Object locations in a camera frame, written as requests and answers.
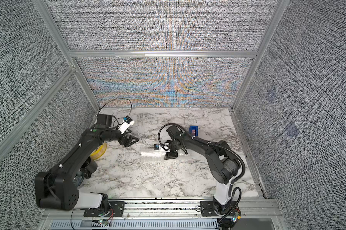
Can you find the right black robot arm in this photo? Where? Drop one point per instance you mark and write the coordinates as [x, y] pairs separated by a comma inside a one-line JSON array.
[[225, 165]]

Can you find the aluminium front rail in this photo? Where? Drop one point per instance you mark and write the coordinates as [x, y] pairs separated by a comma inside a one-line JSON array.
[[171, 214]]

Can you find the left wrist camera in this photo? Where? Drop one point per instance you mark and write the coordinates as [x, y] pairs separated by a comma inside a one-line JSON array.
[[127, 122]]

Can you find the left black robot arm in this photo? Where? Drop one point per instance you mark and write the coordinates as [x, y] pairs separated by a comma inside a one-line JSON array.
[[55, 189]]

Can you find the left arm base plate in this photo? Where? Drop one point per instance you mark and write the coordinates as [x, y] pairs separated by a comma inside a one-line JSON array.
[[115, 209]]

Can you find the clear bubble wrap sheet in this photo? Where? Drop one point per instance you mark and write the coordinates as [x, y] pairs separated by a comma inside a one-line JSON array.
[[148, 149]]

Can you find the yellow round vase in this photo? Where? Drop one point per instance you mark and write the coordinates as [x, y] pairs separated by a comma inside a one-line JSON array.
[[99, 152]]

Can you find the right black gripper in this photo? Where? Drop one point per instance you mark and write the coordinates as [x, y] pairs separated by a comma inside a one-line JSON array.
[[169, 155]]

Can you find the blue tape dispenser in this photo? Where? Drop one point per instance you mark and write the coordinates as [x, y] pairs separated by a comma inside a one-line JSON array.
[[194, 130]]

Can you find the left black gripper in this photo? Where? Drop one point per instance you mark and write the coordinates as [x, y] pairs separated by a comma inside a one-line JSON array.
[[128, 143]]

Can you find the black cylindrical vase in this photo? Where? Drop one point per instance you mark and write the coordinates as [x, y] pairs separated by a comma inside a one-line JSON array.
[[89, 167]]

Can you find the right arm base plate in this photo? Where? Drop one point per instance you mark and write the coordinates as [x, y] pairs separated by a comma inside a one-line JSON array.
[[212, 209]]

